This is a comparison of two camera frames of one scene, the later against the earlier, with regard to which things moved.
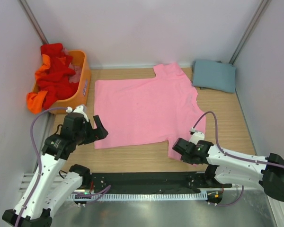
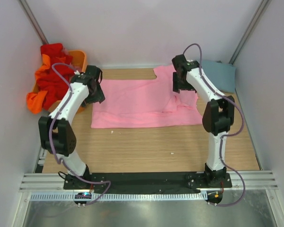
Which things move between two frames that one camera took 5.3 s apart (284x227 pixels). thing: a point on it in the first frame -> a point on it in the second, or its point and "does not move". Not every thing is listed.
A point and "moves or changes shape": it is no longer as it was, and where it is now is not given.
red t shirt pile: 56,82 does not move
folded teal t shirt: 214,75 does not move
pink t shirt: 163,107 moves or changes shape
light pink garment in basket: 74,78 does not move
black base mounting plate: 157,181 does not move
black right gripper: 184,159 -> 175,88
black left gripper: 99,133 -> 99,97
